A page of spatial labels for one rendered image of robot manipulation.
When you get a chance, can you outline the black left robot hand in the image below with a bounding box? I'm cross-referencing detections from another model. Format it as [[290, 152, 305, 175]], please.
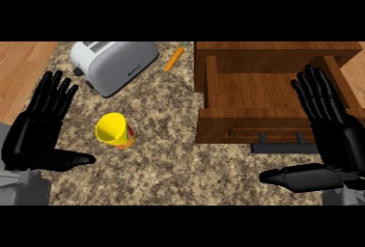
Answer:
[[0, 69, 98, 173]]

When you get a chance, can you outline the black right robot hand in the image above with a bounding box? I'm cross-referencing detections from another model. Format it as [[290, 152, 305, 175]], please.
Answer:
[[259, 64, 365, 194]]

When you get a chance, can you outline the yellow cup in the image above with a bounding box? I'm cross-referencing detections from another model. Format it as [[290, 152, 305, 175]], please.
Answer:
[[95, 112, 136, 151]]

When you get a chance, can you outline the wooden drawer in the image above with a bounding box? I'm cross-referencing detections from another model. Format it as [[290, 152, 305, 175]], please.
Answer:
[[194, 55, 365, 145]]

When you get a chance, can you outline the silver toaster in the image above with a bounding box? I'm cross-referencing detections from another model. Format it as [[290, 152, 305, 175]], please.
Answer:
[[70, 41, 160, 98]]

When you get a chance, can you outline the wooden cabinet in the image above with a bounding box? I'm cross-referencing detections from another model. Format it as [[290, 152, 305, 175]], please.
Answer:
[[192, 41, 365, 95]]

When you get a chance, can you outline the orange carrot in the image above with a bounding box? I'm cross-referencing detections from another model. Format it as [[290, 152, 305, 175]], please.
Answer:
[[164, 41, 189, 73]]

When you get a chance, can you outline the dark grey drawer handle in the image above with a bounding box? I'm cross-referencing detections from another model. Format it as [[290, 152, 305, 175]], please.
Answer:
[[250, 132, 319, 154]]

